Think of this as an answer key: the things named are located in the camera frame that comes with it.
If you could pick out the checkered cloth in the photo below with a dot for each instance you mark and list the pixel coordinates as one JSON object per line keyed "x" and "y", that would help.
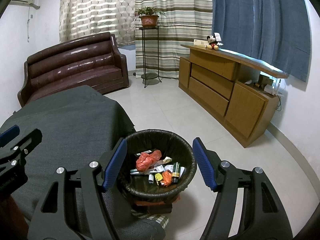
{"x": 150, "y": 218}

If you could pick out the striped curtain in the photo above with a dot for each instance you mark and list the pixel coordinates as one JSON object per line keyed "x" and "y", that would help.
{"x": 175, "y": 17}

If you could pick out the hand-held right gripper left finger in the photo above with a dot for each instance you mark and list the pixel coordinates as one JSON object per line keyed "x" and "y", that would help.
{"x": 115, "y": 165}

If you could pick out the yellow wrapper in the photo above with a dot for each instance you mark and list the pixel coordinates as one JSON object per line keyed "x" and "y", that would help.
{"x": 158, "y": 177}

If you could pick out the small dark box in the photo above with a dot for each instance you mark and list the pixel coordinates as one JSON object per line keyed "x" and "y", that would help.
{"x": 265, "y": 82}

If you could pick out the red plastic bag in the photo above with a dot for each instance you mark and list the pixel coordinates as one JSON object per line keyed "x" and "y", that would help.
{"x": 146, "y": 161}

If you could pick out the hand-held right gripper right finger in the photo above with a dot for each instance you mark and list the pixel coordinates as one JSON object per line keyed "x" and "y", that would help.
{"x": 203, "y": 165}

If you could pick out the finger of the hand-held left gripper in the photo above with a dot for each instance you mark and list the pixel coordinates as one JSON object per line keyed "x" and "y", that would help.
{"x": 31, "y": 138}
{"x": 10, "y": 135}

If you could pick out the brown leather sofa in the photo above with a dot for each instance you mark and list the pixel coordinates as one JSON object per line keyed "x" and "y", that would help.
{"x": 72, "y": 67}

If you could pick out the mouse plush toy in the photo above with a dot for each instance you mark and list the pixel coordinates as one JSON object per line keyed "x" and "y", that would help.
{"x": 212, "y": 42}

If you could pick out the green bottle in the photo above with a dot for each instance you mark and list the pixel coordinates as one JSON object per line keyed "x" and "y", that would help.
{"x": 176, "y": 171}

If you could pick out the potted plant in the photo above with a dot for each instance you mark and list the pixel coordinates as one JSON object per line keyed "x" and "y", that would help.
{"x": 149, "y": 20}

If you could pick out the beige patterned curtain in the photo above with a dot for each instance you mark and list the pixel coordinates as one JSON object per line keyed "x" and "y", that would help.
{"x": 97, "y": 10}

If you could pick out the red brown box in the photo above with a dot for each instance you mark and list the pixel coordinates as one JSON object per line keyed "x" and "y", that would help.
{"x": 155, "y": 205}

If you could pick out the small beige box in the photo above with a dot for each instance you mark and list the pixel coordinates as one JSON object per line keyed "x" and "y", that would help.
{"x": 200, "y": 43}

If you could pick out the orange plastic bag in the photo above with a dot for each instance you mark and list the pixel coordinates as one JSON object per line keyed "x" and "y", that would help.
{"x": 167, "y": 178}

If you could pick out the light blue tube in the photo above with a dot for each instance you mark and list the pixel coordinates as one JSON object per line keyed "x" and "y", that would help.
{"x": 150, "y": 178}

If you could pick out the long white printed wrapper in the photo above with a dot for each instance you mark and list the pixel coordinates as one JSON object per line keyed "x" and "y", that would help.
{"x": 160, "y": 168}

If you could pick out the black bin with liner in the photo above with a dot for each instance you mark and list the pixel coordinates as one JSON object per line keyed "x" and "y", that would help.
{"x": 175, "y": 140}

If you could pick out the blue curtain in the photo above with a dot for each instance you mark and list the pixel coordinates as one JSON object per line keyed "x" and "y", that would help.
{"x": 257, "y": 22}

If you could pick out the black metal plant stand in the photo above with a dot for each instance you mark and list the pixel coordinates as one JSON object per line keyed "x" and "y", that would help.
{"x": 149, "y": 76}

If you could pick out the white router device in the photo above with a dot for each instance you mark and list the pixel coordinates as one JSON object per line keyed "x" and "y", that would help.
{"x": 275, "y": 90}

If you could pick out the wooden cabinet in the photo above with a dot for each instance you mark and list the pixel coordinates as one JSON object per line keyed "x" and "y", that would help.
{"x": 212, "y": 87}

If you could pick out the white paper cone wrapper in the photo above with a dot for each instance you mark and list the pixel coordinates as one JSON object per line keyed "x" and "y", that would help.
{"x": 167, "y": 159}

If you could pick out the long dark brown box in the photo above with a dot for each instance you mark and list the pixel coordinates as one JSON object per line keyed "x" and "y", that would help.
{"x": 145, "y": 152}

